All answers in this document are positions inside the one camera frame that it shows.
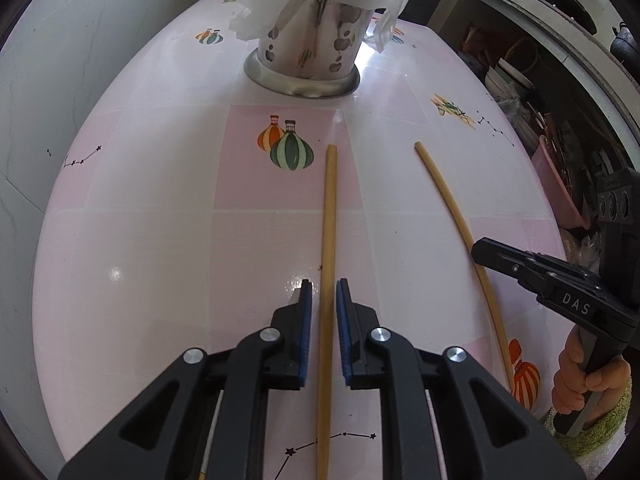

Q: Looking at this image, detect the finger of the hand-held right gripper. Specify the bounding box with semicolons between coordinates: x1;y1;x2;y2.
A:
472;238;607;306

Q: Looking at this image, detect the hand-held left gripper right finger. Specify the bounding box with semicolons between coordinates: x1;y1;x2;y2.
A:
335;277;586;480

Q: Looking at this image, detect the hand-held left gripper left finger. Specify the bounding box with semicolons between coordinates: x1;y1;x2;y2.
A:
57;279;315;480

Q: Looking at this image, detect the patterned utensil holder cup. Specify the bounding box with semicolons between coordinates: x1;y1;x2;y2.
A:
244;0;361;98

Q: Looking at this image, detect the person's right forearm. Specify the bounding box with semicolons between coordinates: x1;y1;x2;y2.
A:
544;387;635;458

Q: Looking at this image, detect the person's right hand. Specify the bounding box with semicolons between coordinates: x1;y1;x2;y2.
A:
552;332;632;416

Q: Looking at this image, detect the pink plastic basin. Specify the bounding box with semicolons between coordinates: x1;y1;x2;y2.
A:
531;135;591;230

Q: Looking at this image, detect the stack of white bowls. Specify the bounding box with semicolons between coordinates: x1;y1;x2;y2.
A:
487;57;536;92

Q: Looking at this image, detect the grey kitchen counter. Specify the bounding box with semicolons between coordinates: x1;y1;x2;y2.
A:
415;0;640;141

